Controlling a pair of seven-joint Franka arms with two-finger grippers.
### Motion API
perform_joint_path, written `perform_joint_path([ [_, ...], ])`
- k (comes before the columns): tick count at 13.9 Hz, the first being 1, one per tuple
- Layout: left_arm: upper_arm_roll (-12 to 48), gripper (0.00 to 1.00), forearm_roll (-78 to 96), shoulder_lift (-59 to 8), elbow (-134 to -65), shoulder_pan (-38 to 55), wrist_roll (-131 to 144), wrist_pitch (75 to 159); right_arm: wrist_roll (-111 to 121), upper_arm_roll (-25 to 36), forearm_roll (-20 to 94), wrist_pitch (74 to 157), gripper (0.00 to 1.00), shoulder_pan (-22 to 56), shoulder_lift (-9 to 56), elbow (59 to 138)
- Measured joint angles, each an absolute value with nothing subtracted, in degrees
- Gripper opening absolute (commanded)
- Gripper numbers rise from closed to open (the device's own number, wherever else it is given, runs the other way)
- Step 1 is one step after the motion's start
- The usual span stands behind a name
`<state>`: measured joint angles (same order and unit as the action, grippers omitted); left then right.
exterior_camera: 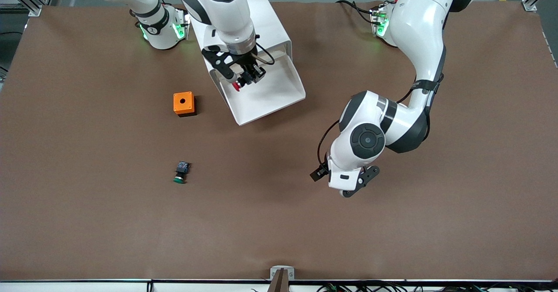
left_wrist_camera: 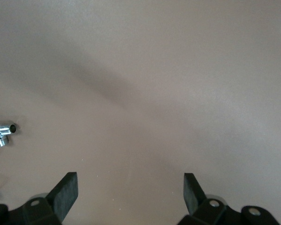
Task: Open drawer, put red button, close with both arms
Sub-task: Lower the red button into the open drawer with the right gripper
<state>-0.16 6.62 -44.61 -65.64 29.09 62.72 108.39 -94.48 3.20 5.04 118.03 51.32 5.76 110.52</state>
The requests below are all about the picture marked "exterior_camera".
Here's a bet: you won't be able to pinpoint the red mushroom push button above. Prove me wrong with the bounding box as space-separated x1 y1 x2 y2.
232 68 255 92

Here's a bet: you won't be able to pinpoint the white pull-out drawer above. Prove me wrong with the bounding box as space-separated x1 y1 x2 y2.
208 50 306 126

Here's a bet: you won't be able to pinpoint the white drawer cabinet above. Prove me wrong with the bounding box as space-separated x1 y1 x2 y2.
187 0 293 85

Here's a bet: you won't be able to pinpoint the green mushroom push button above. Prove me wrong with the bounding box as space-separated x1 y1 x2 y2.
173 161 191 184

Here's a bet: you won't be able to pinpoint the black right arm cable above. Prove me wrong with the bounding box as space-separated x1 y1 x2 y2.
255 43 276 66

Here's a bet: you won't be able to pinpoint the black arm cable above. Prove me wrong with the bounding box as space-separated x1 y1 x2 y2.
255 43 276 66
317 120 345 170

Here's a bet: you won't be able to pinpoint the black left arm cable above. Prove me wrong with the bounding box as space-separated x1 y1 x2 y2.
317 120 345 170

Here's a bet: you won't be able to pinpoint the orange button enclosure box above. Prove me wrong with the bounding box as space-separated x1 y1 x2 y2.
173 92 197 117

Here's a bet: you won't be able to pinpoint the metal table edge bracket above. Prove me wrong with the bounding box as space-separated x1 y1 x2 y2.
270 266 295 292

